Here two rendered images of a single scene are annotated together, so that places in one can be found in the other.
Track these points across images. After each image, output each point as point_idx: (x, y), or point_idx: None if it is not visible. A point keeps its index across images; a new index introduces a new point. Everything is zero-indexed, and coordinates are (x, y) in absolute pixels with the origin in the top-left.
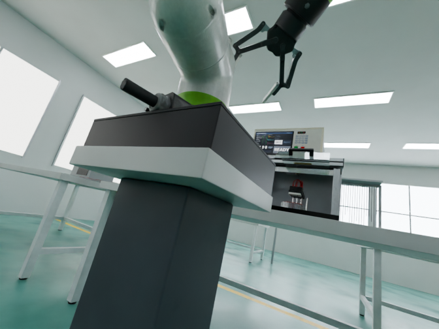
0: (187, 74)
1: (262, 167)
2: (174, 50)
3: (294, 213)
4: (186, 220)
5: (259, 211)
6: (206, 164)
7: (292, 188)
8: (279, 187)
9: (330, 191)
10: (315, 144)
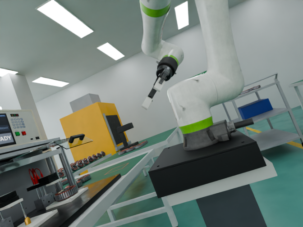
0: (212, 106)
1: None
2: (227, 100)
3: (117, 184)
4: None
5: (107, 200)
6: None
7: (50, 178)
8: None
9: (42, 170)
10: (32, 127)
